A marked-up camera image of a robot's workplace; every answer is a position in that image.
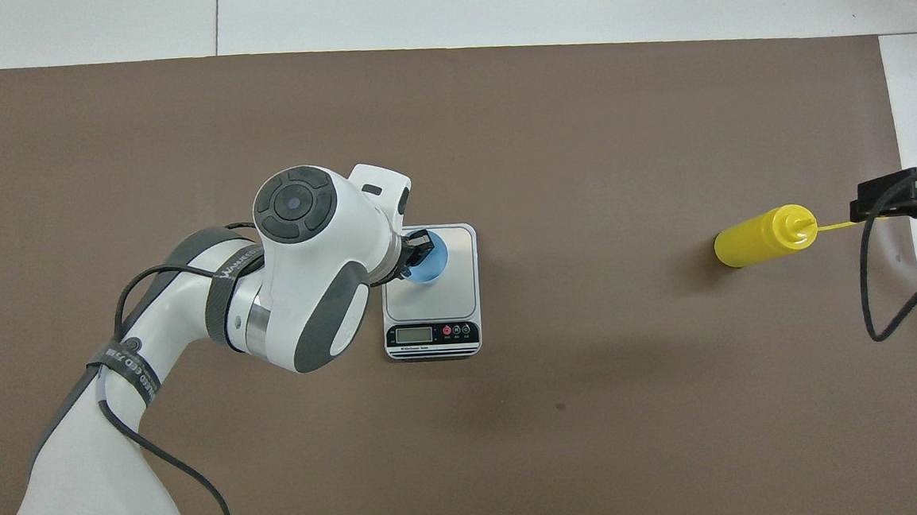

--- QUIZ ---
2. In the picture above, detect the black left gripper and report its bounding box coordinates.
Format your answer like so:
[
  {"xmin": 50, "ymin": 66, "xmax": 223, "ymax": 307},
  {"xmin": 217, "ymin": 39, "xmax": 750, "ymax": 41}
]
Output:
[{"xmin": 395, "ymin": 228, "xmax": 439, "ymax": 284}]

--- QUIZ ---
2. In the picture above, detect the light blue plastic cup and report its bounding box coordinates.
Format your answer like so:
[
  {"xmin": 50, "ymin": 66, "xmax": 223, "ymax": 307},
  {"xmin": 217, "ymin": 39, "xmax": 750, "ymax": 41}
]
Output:
[{"xmin": 405, "ymin": 227, "xmax": 451, "ymax": 287}]

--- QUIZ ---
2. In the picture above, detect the yellow squeeze bottle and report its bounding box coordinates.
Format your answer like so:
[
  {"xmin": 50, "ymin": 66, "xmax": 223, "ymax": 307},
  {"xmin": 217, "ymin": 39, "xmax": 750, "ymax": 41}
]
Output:
[{"xmin": 712, "ymin": 199, "xmax": 865, "ymax": 269}]

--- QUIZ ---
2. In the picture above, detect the silver digital kitchen scale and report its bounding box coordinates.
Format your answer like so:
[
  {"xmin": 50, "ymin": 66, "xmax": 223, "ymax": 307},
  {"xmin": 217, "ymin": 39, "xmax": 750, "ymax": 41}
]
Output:
[{"xmin": 377, "ymin": 222, "xmax": 485, "ymax": 363}]

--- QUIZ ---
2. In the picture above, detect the brown paper table mat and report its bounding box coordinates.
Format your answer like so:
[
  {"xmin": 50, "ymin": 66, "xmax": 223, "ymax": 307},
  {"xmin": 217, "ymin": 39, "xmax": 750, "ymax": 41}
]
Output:
[{"xmin": 0, "ymin": 13, "xmax": 917, "ymax": 515}]

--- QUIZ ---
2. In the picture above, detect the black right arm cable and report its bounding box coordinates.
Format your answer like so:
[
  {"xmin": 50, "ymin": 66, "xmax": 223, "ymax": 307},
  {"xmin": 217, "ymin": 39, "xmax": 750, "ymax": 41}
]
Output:
[{"xmin": 854, "ymin": 170, "xmax": 917, "ymax": 343}]

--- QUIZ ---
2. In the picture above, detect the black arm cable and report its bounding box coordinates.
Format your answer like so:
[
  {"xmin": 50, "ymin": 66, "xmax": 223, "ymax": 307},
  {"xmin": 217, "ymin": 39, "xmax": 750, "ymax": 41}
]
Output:
[
  {"xmin": 854, "ymin": 170, "xmax": 917, "ymax": 343},
  {"xmin": 87, "ymin": 220, "xmax": 280, "ymax": 515}
]

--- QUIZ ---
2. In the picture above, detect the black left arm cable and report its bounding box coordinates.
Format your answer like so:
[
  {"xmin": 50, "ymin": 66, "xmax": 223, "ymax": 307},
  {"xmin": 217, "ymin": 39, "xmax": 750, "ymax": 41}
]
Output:
[{"xmin": 87, "ymin": 220, "xmax": 280, "ymax": 515}]

